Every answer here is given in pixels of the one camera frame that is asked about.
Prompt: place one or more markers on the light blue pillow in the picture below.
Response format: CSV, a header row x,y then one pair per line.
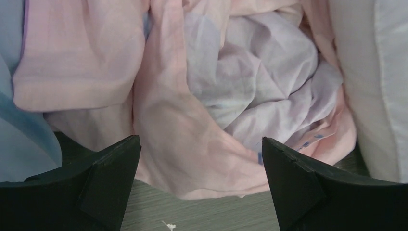
x,y
28,146

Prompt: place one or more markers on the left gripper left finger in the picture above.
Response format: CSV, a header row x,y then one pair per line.
x,y
89,192

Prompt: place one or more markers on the white pillow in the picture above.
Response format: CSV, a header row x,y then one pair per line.
x,y
372,46

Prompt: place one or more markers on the pink pillowcase with blue script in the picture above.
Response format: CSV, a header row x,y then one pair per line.
x,y
202,82

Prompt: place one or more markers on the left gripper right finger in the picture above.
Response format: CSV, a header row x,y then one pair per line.
x,y
309,195

